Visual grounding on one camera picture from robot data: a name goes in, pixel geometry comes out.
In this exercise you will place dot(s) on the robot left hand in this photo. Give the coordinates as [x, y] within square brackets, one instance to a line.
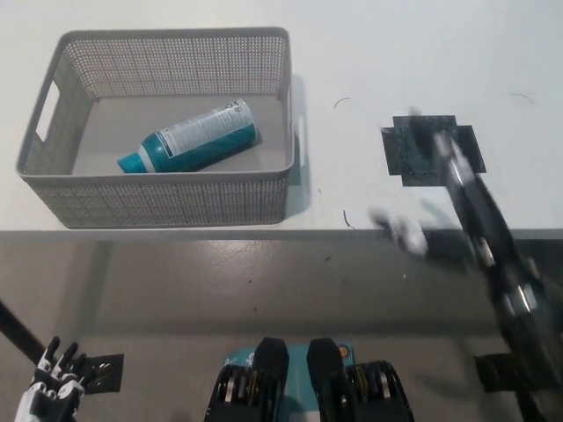
[53, 382]

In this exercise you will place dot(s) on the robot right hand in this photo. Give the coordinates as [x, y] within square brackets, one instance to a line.
[470, 202]

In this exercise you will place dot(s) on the teal white air spray can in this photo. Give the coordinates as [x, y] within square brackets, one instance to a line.
[193, 138]

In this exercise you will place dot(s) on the black floor tape patch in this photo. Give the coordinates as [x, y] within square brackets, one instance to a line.
[107, 373]
[495, 371]

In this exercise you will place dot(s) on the black table leg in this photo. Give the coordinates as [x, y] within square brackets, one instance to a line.
[19, 334]

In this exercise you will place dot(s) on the black tape patch on table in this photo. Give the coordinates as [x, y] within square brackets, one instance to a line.
[404, 149]

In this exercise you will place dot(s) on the grey perforated plastic basket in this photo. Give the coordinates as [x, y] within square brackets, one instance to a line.
[176, 202]

